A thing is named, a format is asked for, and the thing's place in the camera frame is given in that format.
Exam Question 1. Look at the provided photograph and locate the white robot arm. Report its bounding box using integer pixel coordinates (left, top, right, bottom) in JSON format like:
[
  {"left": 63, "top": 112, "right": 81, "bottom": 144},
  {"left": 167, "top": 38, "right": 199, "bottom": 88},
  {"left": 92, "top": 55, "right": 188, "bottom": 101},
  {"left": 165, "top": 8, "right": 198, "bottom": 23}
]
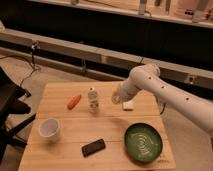
[{"left": 112, "top": 64, "right": 213, "bottom": 137}]

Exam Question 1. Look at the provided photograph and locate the white plastic bottle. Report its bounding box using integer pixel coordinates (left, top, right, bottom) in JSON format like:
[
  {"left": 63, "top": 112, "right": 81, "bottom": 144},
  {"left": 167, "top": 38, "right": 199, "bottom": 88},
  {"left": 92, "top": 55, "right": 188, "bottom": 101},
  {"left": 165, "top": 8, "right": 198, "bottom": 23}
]
[{"left": 88, "top": 87, "right": 99, "bottom": 113}]

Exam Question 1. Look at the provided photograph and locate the white sponge block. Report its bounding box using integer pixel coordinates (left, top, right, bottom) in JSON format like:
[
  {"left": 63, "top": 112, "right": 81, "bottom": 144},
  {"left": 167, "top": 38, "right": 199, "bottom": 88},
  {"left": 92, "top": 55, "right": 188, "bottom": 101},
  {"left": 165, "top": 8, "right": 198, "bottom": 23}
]
[{"left": 122, "top": 101, "right": 134, "bottom": 111}]

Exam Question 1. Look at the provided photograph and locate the orange carrot toy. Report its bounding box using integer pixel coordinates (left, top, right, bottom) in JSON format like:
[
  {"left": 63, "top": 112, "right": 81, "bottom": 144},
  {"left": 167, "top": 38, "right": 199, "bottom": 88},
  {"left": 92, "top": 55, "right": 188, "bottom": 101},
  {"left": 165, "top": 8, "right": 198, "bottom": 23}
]
[{"left": 67, "top": 95, "right": 81, "bottom": 110}]

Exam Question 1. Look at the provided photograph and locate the black smartphone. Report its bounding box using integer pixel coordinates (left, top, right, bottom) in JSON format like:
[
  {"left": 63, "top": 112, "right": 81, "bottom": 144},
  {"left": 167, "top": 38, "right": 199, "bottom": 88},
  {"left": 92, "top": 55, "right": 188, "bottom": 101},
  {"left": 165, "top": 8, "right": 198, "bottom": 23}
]
[{"left": 82, "top": 139, "right": 106, "bottom": 157}]

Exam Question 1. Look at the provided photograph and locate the green bowl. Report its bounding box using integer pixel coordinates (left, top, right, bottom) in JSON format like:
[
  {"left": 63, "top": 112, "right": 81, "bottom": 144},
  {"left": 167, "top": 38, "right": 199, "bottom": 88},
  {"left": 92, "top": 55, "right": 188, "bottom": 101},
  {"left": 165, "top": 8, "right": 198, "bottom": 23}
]
[{"left": 124, "top": 123, "right": 163, "bottom": 163}]

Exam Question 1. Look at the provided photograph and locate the white cup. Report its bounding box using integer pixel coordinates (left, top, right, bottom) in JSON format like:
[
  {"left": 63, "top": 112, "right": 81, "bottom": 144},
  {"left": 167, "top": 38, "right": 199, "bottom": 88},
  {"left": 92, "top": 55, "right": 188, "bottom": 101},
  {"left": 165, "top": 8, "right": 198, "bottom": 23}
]
[{"left": 38, "top": 118, "right": 60, "bottom": 142}]

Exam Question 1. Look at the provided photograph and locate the black chair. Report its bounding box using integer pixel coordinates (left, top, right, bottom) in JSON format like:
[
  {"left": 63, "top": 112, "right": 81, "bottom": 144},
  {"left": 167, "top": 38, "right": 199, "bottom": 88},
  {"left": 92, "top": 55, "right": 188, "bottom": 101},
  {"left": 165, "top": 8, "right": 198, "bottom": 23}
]
[{"left": 0, "top": 67, "right": 35, "bottom": 163}]

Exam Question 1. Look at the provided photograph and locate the black floor cable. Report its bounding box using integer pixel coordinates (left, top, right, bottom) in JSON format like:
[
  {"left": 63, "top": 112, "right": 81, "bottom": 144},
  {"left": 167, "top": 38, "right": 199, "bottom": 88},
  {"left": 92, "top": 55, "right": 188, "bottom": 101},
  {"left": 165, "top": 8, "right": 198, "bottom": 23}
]
[{"left": 0, "top": 54, "right": 41, "bottom": 88}]

